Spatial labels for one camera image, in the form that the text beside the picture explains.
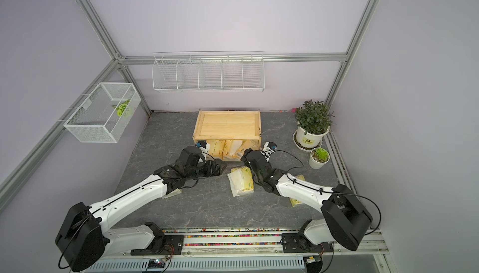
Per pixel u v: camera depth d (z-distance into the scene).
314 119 0.89
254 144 0.94
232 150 0.96
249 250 0.73
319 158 0.89
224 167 0.77
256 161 0.63
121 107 0.81
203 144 0.75
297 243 0.65
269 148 0.76
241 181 0.87
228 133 0.85
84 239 0.39
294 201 0.81
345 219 0.42
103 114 0.83
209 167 0.71
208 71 1.00
